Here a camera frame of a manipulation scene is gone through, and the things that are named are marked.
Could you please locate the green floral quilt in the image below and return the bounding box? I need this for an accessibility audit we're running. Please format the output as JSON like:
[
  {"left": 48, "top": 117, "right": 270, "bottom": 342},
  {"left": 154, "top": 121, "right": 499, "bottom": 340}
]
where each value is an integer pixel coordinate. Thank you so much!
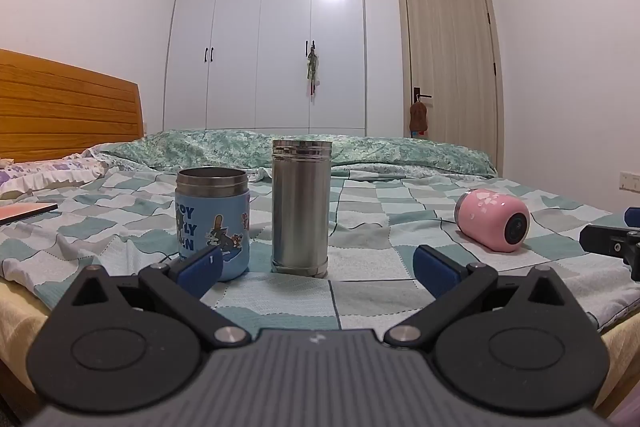
[{"left": 92, "top": 129, "right": 499, "bottom": 180}]

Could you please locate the tall stainless steel cup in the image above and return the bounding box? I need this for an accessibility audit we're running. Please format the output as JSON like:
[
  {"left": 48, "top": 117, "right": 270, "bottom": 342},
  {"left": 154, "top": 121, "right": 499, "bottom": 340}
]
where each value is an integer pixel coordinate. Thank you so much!
[{"left": 271, "top": 139, "right": 334, "bottom": 279}]

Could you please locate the wooden headboard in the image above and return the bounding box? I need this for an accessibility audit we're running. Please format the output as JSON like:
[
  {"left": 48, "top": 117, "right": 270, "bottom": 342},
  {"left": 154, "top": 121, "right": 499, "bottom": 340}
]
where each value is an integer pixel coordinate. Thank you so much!
[{"left": 0, "top": 48, "right": 146, "bottom": 163}]

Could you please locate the brown hanging bag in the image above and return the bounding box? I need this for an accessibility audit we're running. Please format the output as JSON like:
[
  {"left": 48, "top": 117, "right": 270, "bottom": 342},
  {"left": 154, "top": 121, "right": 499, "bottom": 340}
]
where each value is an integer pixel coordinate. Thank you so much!
[{"left": 408, "top": 100, "right": 430, "bottom": 139}]

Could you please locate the pink cup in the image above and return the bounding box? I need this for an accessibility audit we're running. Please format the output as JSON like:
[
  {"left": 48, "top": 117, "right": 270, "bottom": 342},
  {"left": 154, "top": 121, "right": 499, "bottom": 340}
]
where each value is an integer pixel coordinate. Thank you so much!
[{"left": 454, "top": 188, "right": 532, "bottom": 253}]

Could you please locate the checkered bed sheet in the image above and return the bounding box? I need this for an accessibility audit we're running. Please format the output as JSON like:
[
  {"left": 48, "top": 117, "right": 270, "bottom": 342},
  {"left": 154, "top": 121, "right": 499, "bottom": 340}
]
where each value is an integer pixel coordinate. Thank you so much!
[{"left": 0, "top": 166, "right": 640, "bottom": 334}]

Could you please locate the orange book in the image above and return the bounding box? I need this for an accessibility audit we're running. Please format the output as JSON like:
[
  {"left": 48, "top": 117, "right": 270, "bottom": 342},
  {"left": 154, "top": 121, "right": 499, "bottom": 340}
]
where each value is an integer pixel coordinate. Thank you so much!
[{"left": 0, "top": 201, "right": 59, "bottom": 227}]

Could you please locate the white wardrobe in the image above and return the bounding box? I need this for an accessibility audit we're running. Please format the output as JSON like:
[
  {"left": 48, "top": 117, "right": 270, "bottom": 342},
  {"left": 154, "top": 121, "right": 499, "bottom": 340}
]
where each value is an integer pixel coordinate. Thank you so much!
[{"left": 163, "top": 0, "right": 369, "bottom": 138}]

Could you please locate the hanging green ornament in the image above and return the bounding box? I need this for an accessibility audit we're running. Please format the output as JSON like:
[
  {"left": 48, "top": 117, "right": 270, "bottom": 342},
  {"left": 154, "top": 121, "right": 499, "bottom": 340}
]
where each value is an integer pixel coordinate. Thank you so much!
[{"left": 304, "top": 47, "right": 321, "bottom": 98}]

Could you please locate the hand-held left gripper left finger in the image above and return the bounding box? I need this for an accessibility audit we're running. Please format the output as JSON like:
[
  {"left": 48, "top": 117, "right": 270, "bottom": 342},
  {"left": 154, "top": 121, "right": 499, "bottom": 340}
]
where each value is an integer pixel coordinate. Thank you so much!
[{"left": 55, "top": 247, "right": 252, "bottom": 351}]

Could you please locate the wooden door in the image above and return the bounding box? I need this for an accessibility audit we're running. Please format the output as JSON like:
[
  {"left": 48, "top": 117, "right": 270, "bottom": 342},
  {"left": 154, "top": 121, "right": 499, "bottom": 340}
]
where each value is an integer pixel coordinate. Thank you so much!
[{"left": 397, "top": 0, "right": 504, "bottom": 176}]

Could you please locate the blue cartoon print cup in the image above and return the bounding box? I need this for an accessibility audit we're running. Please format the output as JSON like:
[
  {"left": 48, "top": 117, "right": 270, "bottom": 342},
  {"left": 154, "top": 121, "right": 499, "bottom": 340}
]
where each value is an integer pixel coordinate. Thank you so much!
[{"left": 175, "top": 167, "right": 251, "bottom": 283}]

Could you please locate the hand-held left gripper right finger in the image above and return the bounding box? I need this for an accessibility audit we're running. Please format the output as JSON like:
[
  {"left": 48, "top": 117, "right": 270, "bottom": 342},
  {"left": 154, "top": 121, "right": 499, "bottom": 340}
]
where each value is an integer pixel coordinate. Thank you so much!
[{"left": 384, "top": 245, "right": 589, "bottom": 351}]

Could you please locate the purple floral pillow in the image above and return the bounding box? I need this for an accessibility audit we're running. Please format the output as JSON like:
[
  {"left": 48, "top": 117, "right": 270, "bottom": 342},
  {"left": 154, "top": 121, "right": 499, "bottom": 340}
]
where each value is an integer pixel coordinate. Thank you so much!
[{"left": 0, "top": 155, "right": 109, "bottom": 200}]

